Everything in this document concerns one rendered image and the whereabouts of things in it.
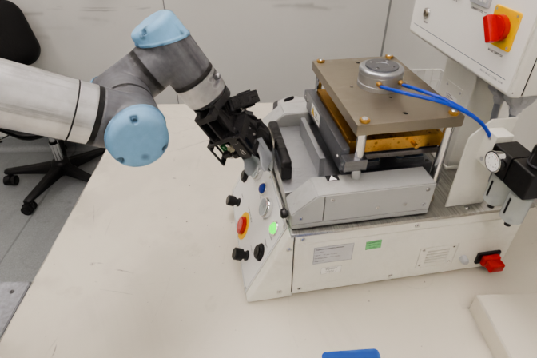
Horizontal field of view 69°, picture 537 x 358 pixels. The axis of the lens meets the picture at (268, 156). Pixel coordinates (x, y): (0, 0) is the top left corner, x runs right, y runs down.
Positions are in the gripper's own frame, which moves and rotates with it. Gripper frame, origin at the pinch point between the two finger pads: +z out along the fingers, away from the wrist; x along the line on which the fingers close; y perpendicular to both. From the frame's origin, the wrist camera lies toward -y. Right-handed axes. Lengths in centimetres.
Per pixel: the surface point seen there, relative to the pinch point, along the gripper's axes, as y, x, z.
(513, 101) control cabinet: -0.1, 43.9, 2.3
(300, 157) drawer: 0.2, 6.9, 0.7
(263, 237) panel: 13.2, -2.7, 6.4
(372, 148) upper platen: 4.4, 21.8, -0.4
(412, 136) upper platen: 2.0, 28.2, 1.6
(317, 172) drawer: 4.9, 10.7, 1.2
